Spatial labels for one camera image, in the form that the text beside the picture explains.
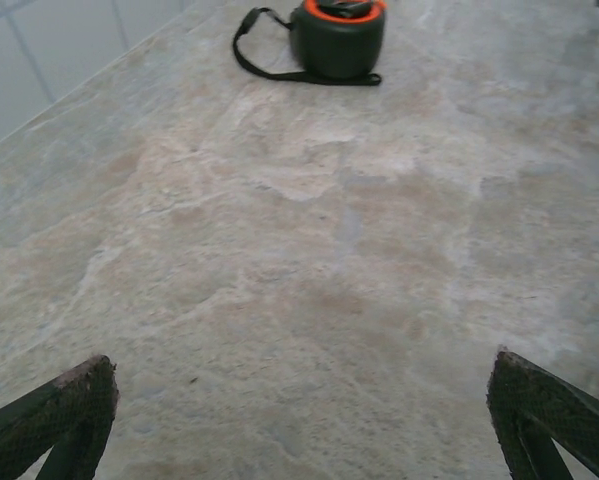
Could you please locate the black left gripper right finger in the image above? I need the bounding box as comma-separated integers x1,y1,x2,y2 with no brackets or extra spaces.
486,349,599,480

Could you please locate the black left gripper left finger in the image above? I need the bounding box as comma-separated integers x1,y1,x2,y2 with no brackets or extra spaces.
0,354,120,480

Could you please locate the orange and black tape measure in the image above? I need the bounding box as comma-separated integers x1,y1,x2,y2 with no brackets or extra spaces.
231,0,389,87

